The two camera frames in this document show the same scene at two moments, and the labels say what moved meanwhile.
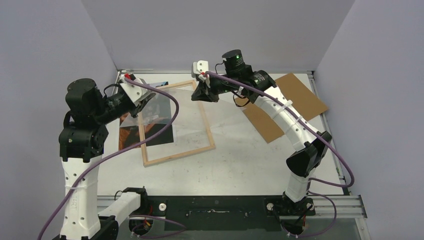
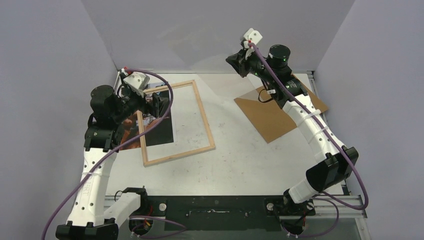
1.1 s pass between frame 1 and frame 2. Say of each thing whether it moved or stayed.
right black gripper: moved
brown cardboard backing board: stayed
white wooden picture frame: stayed
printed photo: stayed
